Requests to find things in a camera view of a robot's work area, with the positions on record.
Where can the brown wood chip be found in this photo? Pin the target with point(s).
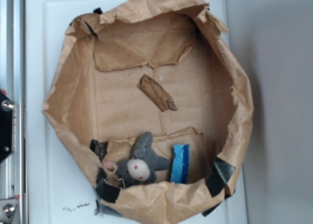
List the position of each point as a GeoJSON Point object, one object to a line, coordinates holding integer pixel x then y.
{"type": "Point", "coordinates": [156, 94]}

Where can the brown paper bag tray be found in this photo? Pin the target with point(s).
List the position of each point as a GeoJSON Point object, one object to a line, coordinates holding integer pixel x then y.
{"type": "Point", "coordinates": [98, 112]}

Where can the grey plush mouse toy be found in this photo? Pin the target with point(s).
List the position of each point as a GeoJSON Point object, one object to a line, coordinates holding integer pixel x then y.
{"type": "Point", "coordinates": [142, 164]}

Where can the blue sponge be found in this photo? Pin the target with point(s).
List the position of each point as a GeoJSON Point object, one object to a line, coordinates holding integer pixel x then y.
{"type": "Point", "coordinates": [180, 165]}

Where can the white plastic tray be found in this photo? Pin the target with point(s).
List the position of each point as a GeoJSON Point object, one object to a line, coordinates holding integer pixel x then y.
{"type": "Point", "coordinates": [58, 191]}

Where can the black metal bracket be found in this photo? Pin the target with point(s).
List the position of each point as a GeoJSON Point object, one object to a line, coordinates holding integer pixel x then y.
{"type": "Point", "coordinates": [6, 126]}

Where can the aluminium frame rail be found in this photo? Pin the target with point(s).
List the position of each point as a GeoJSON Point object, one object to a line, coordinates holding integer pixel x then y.
{"type": "Point", "coordinates": [12, 170]}

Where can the silver corner bracket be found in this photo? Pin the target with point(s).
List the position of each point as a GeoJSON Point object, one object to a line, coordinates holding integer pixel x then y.
{"type": "Point", "coordinates": [8, 208]}

